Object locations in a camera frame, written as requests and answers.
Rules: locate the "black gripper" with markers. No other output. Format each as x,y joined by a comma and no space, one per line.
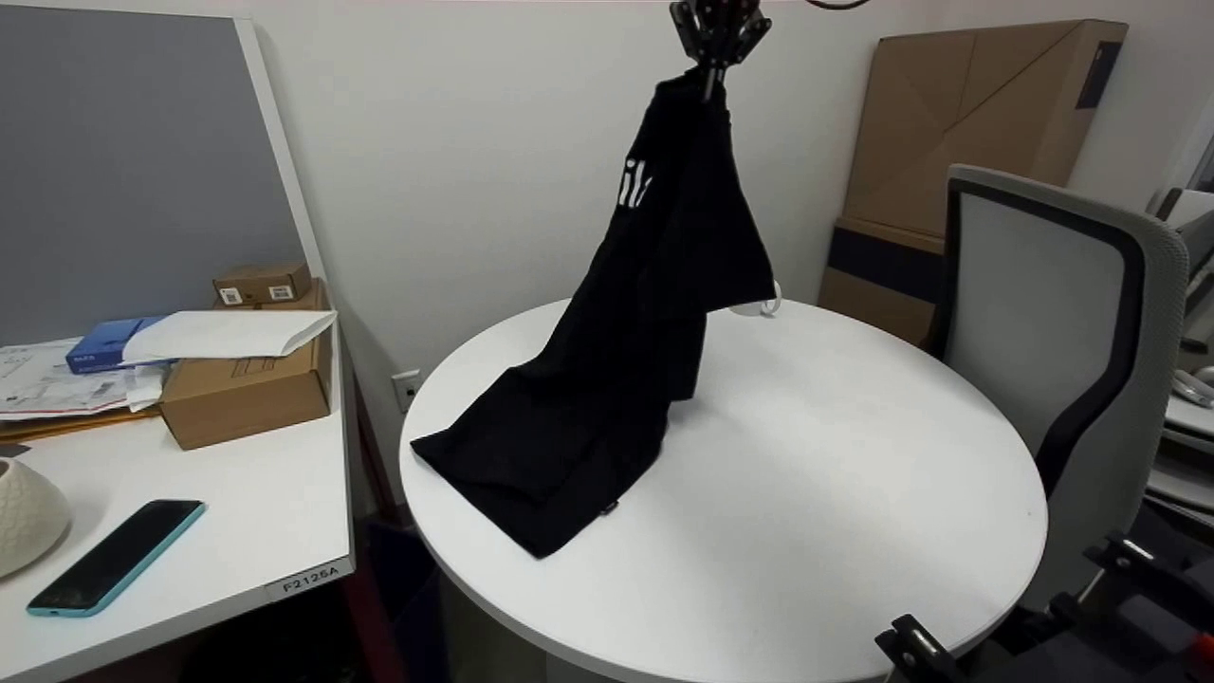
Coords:
722,16

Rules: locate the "black t-shirt white logo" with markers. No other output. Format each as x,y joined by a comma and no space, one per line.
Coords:
620,342

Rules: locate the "large brown cardboard box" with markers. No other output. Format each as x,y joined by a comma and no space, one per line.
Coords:
988,137

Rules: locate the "grey mesh office chair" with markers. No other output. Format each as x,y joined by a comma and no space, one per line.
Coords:
1049,353

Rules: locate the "small cardboard box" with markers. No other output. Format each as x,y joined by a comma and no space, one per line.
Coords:
263,285

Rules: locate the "grey plastic equipment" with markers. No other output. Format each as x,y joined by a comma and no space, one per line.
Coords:
1188,353

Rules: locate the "flat cardboard box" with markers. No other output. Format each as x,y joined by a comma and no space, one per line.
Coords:
249,401

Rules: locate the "grey desk partition panel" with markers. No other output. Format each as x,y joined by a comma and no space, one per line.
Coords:
128,176

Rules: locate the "blue flat box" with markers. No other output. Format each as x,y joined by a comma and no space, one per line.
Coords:
108,342

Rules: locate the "loose paper sheets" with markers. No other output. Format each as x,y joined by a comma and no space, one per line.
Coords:
63,384

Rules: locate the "teal smartphone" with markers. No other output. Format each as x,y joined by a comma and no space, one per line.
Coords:
117,557

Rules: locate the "black metal floor frame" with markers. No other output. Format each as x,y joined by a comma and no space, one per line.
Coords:
1141,582

